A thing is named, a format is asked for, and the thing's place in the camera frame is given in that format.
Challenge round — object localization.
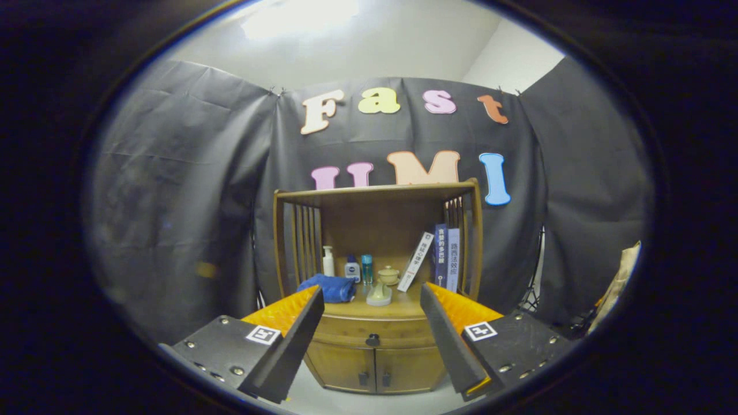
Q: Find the beige bag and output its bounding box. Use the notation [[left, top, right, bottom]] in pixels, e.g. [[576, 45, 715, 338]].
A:
[[588, 241, 642, 334]]

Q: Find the dark blue book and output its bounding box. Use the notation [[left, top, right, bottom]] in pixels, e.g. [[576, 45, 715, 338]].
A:
[[431, 224, 449, 288]]

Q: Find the wooden drawer with black knob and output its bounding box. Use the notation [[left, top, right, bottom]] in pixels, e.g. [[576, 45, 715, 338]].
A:
[[314, 314, 439, 349]]

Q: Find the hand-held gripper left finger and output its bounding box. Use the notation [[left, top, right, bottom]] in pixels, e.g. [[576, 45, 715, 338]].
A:
[[159, 285, 325, 404]]

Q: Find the white book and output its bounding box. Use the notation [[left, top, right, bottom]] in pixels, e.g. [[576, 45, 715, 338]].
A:
[[397, 231, 435, 293]]

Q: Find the wooden countertop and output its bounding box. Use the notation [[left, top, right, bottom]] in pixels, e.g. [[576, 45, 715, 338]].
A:
[[297, 282, 473, 320]]

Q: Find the wooden cabinet door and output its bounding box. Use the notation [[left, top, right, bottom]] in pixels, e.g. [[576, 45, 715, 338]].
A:
[[375, 345, 447, 394], [304, 340, 375, 393]]

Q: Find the wooden cabinet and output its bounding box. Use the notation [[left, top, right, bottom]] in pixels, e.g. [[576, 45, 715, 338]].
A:
[[273, 178, 484, 395]]

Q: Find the green soap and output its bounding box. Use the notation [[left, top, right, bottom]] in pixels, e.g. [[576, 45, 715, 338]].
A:
[[366, 281, 393, 307]]

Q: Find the pale blue book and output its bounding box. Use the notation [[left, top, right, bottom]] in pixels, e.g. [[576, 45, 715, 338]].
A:
[[446, 228, 461, 293]]

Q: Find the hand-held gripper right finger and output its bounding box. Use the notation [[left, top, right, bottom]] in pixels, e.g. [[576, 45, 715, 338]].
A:
[[420, 281, 577, 402]]

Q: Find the folded blue towel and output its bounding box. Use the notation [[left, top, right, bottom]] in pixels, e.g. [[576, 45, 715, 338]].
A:
[[297, 273, 357, 304]]

